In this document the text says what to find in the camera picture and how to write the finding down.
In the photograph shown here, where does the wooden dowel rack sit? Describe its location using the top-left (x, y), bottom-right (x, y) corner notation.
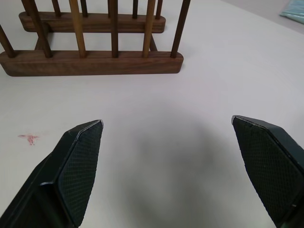
top-left (0, 0), bottom-right (192, 77)

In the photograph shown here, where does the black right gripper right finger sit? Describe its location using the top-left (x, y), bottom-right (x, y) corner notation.
top-left (231, 115), bottom-right (304, 228)

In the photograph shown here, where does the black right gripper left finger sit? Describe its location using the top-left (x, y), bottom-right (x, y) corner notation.
top-left (0, 119), bottom-right (104, 228)

